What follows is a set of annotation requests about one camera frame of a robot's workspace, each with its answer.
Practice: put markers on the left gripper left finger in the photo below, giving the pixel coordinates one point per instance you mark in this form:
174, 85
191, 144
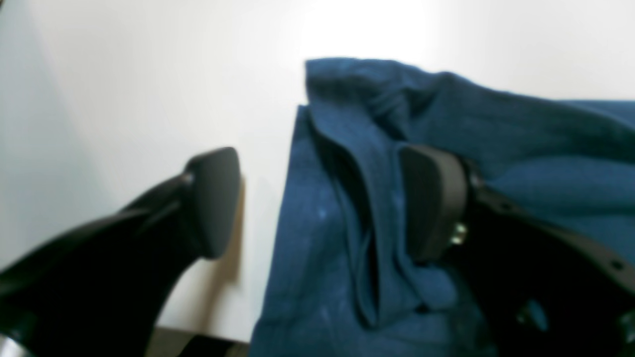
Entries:
97, 290

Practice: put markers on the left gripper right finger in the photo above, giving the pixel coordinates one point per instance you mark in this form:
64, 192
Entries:
544, 291

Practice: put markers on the dark blue t-shirt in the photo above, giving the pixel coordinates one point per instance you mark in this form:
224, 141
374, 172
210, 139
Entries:
341, 283

